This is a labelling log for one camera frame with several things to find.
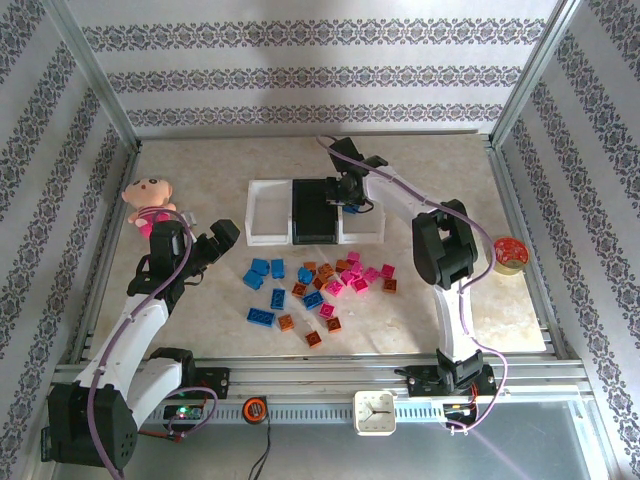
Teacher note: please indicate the pink lego brick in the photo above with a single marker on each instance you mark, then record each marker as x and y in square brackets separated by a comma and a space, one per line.
[357, 268]
[327, 310]
[371, 274]
[347, 276]
[388, 270]
[360, 284]
[334, 286]
[353, 257]

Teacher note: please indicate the long blue lego brick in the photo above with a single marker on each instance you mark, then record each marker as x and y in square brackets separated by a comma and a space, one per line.
[260, 317]

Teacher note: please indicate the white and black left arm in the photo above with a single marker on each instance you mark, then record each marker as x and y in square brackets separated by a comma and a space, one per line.
[130, 325]

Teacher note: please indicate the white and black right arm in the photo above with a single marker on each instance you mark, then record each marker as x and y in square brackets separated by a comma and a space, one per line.
[395, 195]

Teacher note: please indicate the white plastic container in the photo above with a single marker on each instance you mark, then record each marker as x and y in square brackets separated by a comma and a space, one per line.
[267, 215]
[365, 227]

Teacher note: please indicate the black plastic container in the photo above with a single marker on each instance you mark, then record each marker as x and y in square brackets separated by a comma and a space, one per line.
[312, 225]

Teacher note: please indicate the pink plush doll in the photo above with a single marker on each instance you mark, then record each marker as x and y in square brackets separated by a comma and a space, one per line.
[145, 192]

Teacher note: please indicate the small LED circuit board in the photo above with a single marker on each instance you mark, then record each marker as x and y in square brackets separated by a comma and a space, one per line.
[182, 412]

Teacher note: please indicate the yellow tape roll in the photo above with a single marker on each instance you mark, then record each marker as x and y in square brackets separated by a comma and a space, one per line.
[507, 250]

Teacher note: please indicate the orange round tape measure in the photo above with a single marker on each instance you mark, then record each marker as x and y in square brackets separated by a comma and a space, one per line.
[254, 409]

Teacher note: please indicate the white square clock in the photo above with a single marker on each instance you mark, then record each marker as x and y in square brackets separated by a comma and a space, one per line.
[375, 412]

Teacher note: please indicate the aluminium side rail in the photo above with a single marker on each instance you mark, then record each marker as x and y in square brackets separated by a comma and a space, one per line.
[107, 250]
[525, 250]

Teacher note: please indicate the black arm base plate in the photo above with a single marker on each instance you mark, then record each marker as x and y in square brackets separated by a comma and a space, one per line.
[425, 382]
[217, 382]

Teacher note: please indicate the aluminium frame post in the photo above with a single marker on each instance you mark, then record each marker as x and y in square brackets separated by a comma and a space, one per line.
[95, 75]
[532, 70]

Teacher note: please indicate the aluminium mounting rail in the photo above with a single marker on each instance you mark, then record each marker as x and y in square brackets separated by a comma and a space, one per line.
[320, 380]

